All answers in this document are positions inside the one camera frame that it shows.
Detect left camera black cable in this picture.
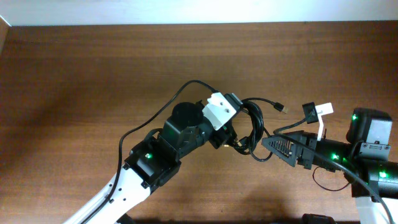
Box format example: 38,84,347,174
79,80,218,224

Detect thick black USB cable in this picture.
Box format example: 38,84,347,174
231,98,289,162

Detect right camera black cable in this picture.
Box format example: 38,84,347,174
272,114,396,224

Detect thin black micro-USB cable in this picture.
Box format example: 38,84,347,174
223,133,252,156

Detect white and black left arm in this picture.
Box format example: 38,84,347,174
66,100,242,223

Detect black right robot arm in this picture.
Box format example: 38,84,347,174
261,108,397,223

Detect camera black cable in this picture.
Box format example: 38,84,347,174
79,80,218,224
272,114,396,224

